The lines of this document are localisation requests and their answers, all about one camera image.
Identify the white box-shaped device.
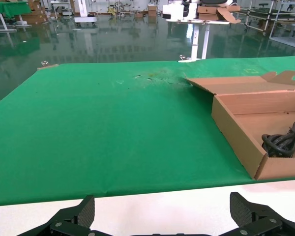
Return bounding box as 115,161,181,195
162,4,199,20

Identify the small cardboard box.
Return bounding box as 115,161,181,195
147,4,158,17

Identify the flat cardboard box on desk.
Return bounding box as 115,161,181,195
196,5,242,25

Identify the white standing desk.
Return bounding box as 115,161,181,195
166,19,231,61

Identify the white machine base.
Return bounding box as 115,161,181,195
73,0,98,27

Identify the open cardboard box with hole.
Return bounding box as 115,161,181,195
183,70,295,181

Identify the black power cable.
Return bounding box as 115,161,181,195
262,119,295,158

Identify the white and black robot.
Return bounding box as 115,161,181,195
167,0,238,7

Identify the metal shelving rack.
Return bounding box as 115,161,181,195
236,0,295,50

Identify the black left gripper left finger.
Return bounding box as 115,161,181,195
17,195,99,236

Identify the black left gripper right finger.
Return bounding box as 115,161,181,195
218,191,295,236

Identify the table with green cover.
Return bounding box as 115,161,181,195
0,1,32,32

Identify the green table cloth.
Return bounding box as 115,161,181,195
0,55,295,207

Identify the stack of cardboard boxes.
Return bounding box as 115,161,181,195
19,0,49,24

